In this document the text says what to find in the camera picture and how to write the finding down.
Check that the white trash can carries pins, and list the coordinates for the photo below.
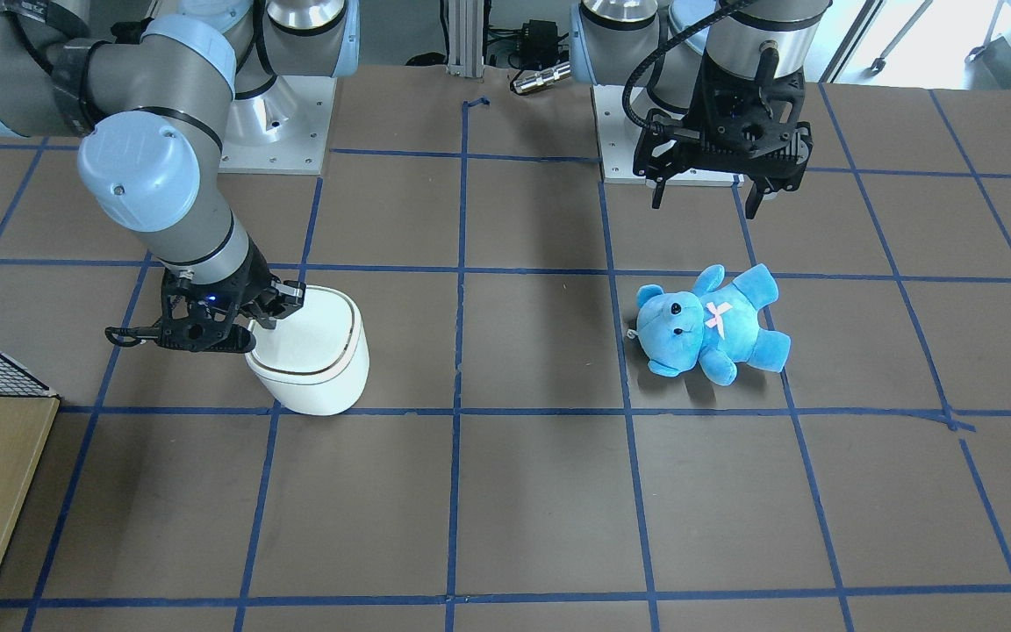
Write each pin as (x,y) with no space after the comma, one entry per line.
(316,361)

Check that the aluminium frame post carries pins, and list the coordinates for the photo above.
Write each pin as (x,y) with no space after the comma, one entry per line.
(465,26)

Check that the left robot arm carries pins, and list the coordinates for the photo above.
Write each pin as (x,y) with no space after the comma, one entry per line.
(646,54)

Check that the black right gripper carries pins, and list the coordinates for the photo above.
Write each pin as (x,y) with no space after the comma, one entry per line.
(240,290)

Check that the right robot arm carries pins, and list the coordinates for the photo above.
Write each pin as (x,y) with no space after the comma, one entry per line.
(151,113)

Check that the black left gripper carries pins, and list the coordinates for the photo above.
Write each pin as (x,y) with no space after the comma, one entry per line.
(700,116)

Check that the blue teddy bear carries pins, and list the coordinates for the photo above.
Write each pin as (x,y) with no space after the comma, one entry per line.
(714,326)

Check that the silver cylindrical lens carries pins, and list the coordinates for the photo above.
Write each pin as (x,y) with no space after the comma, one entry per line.
(529,81)

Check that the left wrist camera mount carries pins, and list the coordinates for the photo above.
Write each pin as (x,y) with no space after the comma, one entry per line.
(740,118)

